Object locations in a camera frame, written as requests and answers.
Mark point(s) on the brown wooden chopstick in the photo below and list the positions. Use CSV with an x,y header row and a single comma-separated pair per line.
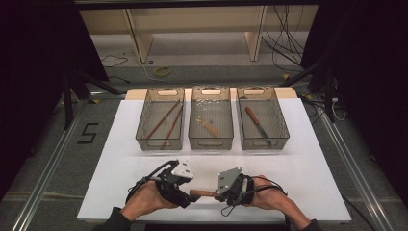
x,y
163,118
173,125

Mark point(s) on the light wooden desk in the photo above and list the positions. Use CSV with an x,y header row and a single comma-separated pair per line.
x,y
141,38

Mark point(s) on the light orange plastic spoon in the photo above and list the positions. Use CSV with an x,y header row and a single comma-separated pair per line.
x,y
210,128

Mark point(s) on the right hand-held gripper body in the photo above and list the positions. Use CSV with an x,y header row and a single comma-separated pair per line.
x,y
239,191

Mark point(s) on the white table sheet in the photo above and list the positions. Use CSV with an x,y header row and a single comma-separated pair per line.
x,y
125,134

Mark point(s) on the clear grey plastic bin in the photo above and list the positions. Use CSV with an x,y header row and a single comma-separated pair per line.
x,y
272,123
210,110
160,110

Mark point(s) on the person's right hand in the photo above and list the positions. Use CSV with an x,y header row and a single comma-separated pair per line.
x,y
269,195

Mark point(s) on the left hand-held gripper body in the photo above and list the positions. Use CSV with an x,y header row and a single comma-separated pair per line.
x,y
170,186

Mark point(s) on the yellow tape roll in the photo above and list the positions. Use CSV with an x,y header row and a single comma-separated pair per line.
x,y
162,71

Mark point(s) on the black curtain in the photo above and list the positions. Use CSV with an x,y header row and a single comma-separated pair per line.
x,y
32,80
372,80

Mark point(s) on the black metal stand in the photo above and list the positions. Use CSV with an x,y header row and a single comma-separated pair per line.
x,y
67,102
328,96

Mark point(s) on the aluminium floor rail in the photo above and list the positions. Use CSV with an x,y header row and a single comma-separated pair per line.
x,y
356,179
48,173

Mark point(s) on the person's left hand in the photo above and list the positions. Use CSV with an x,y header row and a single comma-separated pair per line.
x,y
146,200

